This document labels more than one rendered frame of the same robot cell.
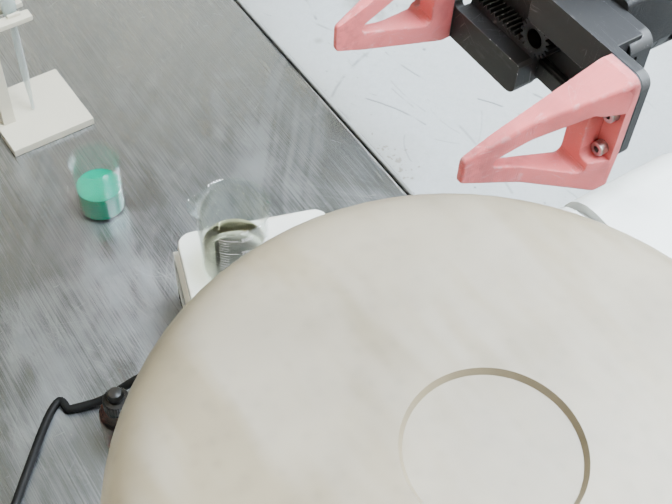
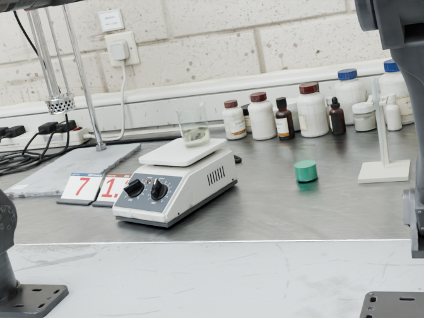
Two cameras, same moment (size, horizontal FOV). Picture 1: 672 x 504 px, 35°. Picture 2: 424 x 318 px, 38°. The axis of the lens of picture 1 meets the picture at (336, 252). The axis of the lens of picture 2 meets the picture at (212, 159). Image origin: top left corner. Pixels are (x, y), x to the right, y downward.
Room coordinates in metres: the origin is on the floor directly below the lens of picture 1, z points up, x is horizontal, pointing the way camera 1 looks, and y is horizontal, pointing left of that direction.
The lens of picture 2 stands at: (1.43, -0.43, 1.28)
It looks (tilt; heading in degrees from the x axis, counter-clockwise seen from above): 17 degrees down; 151
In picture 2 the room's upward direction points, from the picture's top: 11 degrees counter-clockwise
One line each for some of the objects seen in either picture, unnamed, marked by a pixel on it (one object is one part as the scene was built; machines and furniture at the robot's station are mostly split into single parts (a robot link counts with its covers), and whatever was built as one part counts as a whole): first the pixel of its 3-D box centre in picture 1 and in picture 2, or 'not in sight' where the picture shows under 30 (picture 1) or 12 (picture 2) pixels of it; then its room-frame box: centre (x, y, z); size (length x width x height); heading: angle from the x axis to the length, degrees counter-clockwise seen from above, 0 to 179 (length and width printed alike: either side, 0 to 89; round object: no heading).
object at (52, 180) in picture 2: not in sight; (75, 168); (0.07, -0.03, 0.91); 0.30 x 0.20 x 0.01; 127
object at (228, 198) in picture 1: (230, 235); (195, 125); (0.49, 0.08, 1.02); 0.06 x 0.05 x 0.08; 94
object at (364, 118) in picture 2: not in sight; (364, 117); (0.50, 0.47, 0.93); 0.05 x 0.05 x 0.05
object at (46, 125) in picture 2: not in sight; (46, 129); (-0.24, 0.01, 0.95); 0.07 x 0.04 x 0.02; 127
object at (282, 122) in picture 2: not in sight; (283, 118); (0.37, 0.35, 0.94); 0.04 x 0.04 x 0.09
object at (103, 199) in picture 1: (98, 182); (304, 162); (0.61, 0.21, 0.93); 0.04 x 0.04 x 0.06
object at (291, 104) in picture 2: not in sight; (291, 115); (0.34, 0.40, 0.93); 0.06 x 0.06 x 0.07
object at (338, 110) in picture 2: not in sight; (336, 114); (0.46, 0.43, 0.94); 0.03 x 0.03 x 0.08
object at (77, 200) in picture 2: not in sight; (79, 188); (0.28, -0.09, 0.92); 0.09 x 0.06 x 0.04; 25
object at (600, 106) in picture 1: (524, 110); not in sight; (0.35, -0.08, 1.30); 0.09 x 0.07 x 0.07; 127
